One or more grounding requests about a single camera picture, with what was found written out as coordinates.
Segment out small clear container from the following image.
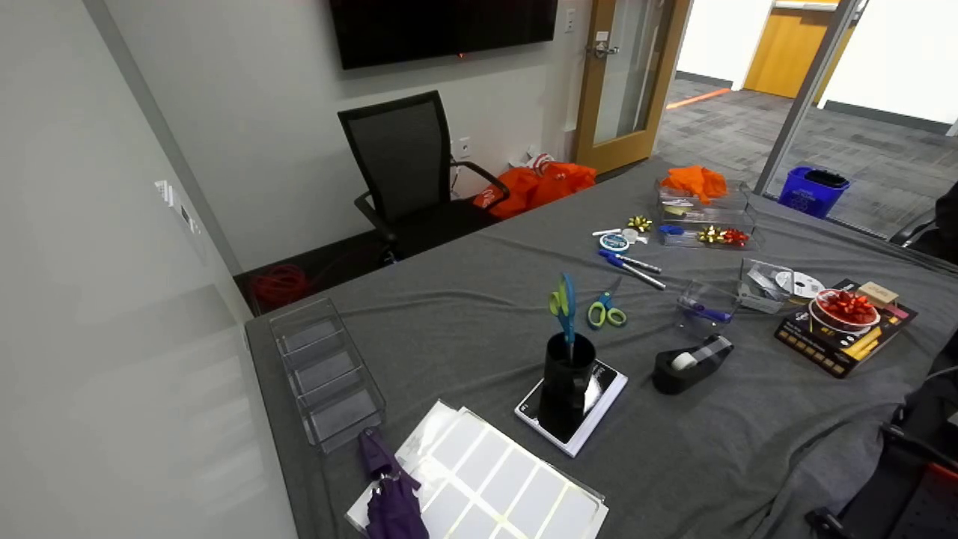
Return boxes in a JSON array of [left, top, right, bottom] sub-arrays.
[[679, 288, 735, 329]]

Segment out clear ribbon spool container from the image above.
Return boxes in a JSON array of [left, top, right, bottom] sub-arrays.
[[738, 259, 828, 314]]

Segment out teal scissors in cup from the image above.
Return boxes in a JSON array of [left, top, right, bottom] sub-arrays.
[[549, 275, 578, 350]]

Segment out orange fabric pile on floor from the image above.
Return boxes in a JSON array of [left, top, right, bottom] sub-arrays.
[[474, 161, 597, 218]]

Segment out black mesh office chair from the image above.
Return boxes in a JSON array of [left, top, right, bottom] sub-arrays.
[[340, 91, 509, 262]]

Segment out black pen cup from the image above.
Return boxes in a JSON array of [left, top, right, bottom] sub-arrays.
[[540, 336, 597, 441]]

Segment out blue green scissors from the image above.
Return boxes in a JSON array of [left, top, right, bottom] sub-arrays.
[[588, 281, 630, 329]]

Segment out blue ribbon spool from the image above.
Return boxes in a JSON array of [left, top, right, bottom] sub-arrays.
[[593, 229, 637, 253]]

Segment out gold bow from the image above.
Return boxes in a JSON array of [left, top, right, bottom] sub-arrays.
[[627, 215, 654, 235]]

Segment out white black tablet box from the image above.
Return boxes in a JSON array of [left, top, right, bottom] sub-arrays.
[[515, 363, 630, 458]]

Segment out clear tiered acrylic organizer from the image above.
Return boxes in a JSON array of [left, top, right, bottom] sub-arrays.
[[271, 303, 384, 452]]

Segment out clear tiered display stand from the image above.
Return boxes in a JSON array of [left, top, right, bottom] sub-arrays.
[[654, 182, 756, 248]]

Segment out orange cloth on table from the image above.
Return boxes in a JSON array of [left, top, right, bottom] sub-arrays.
[[661, 166, 727, 203]]

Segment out grey table cloth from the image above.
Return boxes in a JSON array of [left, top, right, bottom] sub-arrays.
[[245, 166, 958, 539]]

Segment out purple cloth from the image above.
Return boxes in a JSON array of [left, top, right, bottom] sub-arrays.
[[360, 432, 429, 539]]

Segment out small red bow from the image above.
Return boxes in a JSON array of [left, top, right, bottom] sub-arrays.
[[715, 229, 750, 248]]

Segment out wooden door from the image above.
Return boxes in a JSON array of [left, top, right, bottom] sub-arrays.
[[572, 0, 693, 175]]

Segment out blue recycling bin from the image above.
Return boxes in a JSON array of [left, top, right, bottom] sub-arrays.
[[780, 167, 851, 215]]

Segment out red gift bow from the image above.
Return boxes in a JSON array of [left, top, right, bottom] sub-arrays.
[[811, 290, 881, 333]]

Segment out wall mounted black television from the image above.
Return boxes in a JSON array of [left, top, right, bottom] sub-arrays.
[[331, 0, 557, 68]]

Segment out camera tripod pole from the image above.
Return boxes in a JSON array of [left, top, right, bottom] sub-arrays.
[[756, 0, 872, 196]]

